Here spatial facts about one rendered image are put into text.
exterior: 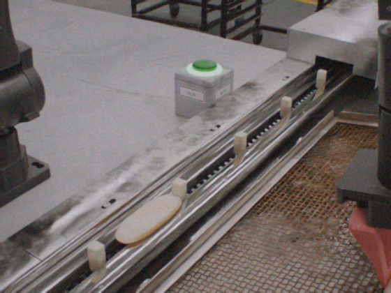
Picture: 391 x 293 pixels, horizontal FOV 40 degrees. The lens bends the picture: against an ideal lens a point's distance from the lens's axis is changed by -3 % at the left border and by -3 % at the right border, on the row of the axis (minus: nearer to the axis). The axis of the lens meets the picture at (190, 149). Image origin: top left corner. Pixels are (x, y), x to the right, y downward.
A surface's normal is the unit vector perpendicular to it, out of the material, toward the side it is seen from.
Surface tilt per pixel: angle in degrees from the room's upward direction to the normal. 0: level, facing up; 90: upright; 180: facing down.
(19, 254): 0
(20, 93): 74
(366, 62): 90
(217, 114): 0
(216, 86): 90
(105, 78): 0
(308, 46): 90
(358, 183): 10
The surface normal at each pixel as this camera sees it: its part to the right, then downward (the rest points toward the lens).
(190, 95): -0.57, 0.41
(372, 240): -0.44, 0.72
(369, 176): -0.14, -0.90
